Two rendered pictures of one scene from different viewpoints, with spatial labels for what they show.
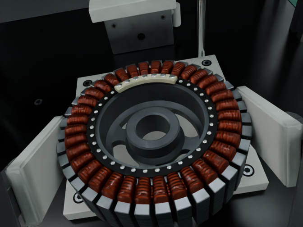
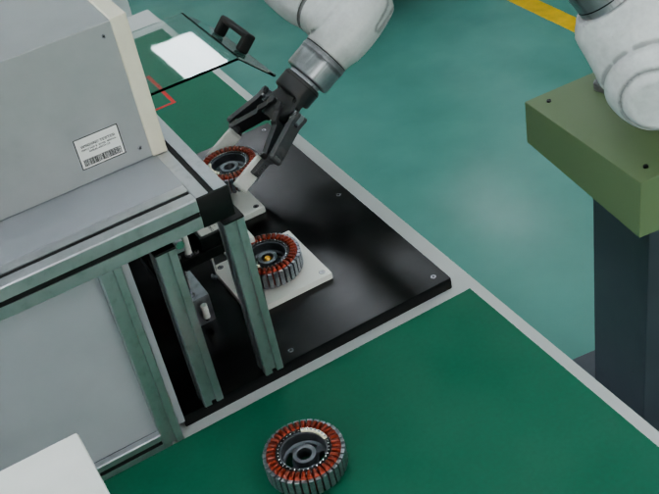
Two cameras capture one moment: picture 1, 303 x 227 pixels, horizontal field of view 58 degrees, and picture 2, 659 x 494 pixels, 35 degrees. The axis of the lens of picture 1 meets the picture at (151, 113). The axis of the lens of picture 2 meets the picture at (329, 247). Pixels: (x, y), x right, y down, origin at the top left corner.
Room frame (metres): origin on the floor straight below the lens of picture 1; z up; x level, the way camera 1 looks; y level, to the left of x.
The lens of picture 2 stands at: (0.65, 1.51, 1.84)
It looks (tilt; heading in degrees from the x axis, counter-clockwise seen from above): 37 degrees down; 245
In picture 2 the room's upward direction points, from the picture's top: 12 degrees counter-clockwise
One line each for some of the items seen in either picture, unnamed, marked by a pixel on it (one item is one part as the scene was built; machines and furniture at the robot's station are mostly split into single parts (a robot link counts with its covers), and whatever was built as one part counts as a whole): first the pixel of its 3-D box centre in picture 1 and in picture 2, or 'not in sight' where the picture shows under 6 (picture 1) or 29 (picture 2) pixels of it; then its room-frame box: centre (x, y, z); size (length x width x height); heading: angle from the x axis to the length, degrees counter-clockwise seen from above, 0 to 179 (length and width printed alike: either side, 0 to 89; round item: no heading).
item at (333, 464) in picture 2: not in sight; (305, 457); (0.33, 0.61, 0.77); 0.11 x 0.11 x 0.04
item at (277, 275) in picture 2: not in sight; (268, 261); (0.17, 0.24, 0.80); 0.11 x 0.11 x 0.04
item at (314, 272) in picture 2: not in sight; (271, 271); (0.17, 0.24, 0.78); 0.15 x 0.15 x 0.01; 88
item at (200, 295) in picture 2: not in sight; (188, 300); (0.31, 0.23, 0.80); 0.07 x 0.05 x 0.06; 88
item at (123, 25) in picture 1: (138, 18); not in sight; (0.30, -0.01, 0.80); 0.07 x 0.05 x 0.06; 88
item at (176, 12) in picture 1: (175, 16); not in sight; (0.29, -0.05, 0.80); 0.01 x 0.01 x 0.03; 88
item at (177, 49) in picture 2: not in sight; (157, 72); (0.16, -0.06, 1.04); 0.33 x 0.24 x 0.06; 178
